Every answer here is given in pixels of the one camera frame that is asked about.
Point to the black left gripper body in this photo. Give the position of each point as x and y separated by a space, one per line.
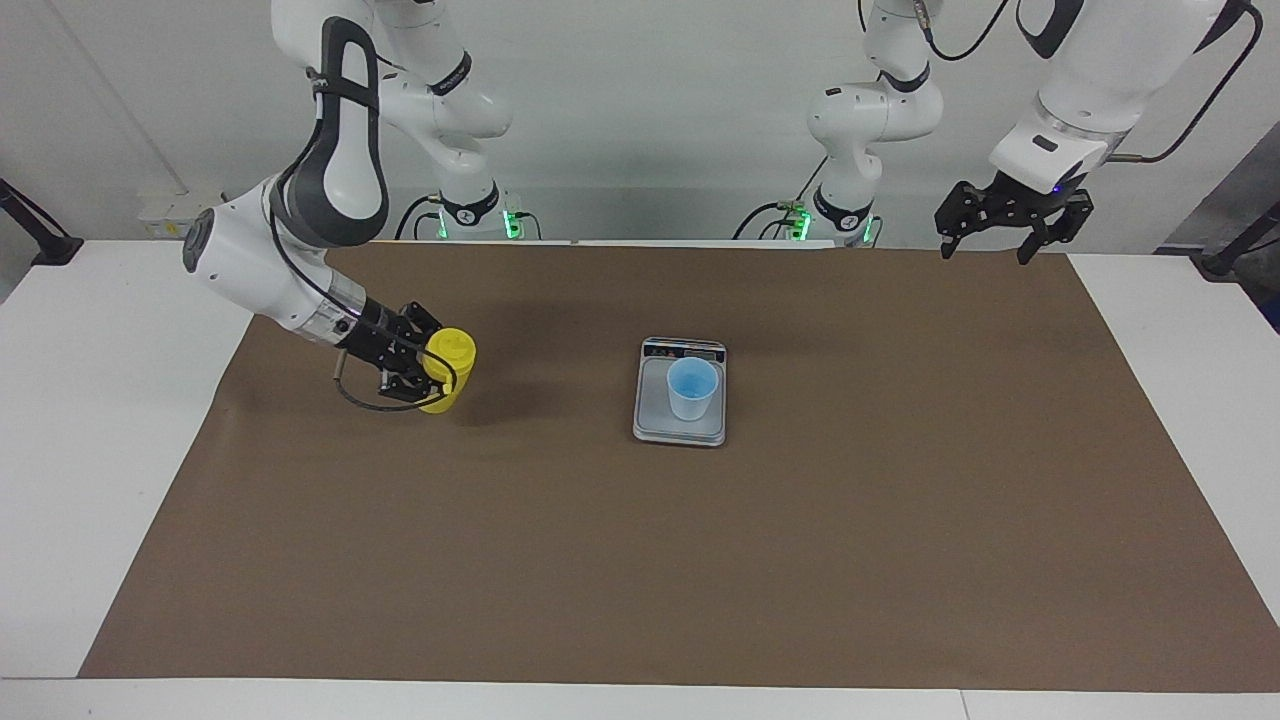
1010 205

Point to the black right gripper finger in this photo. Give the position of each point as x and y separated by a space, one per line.
410 388
425 322

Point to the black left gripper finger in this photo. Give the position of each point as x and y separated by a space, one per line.
950 246
1032 250

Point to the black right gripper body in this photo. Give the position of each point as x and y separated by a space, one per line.
385 345

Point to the yellow squeeze seasoning bottle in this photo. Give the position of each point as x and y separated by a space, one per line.
452 360

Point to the light blue plastic cup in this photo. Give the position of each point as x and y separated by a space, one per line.
692 392

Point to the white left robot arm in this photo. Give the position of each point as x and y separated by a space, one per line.
1095 90

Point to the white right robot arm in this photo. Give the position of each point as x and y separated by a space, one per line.
330 190

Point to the silver digital kitchen scale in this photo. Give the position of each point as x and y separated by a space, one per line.
660 420

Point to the black clamp stand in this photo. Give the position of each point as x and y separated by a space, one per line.
50 245
1235 250

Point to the brown paper table mat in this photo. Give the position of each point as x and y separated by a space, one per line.
640 560

